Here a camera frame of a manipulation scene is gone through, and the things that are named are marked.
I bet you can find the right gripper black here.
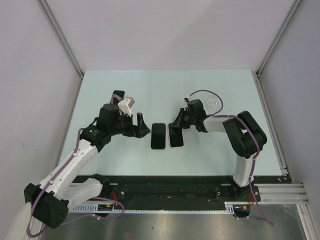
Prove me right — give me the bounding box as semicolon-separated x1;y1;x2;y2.
171;108;197;130

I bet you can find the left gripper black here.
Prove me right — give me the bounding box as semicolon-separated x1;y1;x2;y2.
109;110;150;138

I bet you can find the teal phone black screen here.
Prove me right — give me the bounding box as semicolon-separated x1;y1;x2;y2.
167;123;185;148

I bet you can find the clear magsafe phone case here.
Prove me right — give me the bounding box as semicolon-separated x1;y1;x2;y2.
200;92;223;114

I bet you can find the small black phone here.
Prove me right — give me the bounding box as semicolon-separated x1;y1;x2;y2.
111;90;125;101

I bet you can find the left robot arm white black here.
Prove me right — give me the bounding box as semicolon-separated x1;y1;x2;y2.
24;97;151;229

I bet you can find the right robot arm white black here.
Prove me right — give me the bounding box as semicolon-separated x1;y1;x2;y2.
171;99;267;201

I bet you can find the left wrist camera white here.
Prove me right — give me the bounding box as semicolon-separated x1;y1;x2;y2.
117;97;135;117

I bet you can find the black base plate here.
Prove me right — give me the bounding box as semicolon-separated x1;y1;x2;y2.
72;174;292;221

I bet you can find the white slotted cable duct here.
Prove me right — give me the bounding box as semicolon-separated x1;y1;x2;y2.
66;201;253;215

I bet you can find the left aluminium corner post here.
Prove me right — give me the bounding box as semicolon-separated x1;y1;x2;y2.
37;0;84;80

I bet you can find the aluminium corner post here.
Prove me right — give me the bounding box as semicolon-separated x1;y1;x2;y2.
37;0;84;80
255;0;305;78

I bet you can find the right aluminium corner post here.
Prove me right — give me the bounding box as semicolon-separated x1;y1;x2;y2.
255;0;305;78

